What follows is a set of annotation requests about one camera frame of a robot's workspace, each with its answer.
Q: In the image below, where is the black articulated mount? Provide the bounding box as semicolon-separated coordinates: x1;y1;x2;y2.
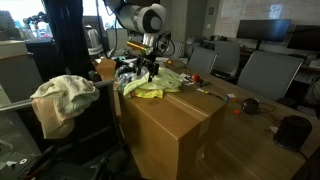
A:
22;11;50;30

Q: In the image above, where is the small brown cardboard box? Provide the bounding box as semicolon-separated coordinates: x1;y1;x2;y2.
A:
95;55;117;82

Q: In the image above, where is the grey office chair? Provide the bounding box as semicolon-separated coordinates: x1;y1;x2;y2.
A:
237;50;306;102
212;40;242;80
164;39;185;62
187;47;218;76

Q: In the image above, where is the black computer monitor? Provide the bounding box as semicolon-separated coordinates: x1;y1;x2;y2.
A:
236;18;292;51
286;24;320;53

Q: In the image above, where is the grey panel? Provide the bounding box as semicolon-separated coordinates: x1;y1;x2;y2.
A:
0;54;48;104

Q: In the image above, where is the thin black table cable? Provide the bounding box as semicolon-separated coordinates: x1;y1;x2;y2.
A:
258;101;283;129

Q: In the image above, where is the peach cloth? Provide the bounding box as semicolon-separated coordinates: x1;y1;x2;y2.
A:
31;96;76;140

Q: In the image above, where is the white kettle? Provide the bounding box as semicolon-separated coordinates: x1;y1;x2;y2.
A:
84;26;105;56

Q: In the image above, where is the small round black speaker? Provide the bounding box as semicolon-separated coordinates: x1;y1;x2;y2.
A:
241;97;261;115

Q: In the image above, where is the black curtain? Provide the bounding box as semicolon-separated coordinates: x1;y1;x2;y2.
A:
42;0;98;83

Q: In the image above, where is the beige box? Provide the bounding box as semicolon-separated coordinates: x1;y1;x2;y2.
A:
0;39;29;61

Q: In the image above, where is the white terry towel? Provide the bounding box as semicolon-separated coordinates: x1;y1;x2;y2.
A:
30;74;101;118

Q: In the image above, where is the large brown cardboard box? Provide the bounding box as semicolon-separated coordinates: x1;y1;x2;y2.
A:
113;77;228;180

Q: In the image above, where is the black robot wrist cable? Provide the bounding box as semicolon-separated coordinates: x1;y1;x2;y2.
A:
154;32;177;58

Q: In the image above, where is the black hanging cable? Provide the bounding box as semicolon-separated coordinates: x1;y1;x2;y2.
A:
95;0;119;60

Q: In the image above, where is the white box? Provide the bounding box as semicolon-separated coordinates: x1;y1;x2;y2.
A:
106;28;130;53

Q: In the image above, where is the rubiks cube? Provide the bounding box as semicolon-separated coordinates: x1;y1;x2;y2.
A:
225;93;238;104

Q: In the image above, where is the black mesh office chair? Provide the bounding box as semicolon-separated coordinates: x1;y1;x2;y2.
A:
0;79;123;180

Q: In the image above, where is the yellow cloth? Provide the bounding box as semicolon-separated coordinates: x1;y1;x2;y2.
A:
134;87;181;100

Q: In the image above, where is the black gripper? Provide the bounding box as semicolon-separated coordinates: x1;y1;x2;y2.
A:
135;53;161;83

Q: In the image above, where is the pale green terry towel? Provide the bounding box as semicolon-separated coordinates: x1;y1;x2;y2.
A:
122;66;184;98

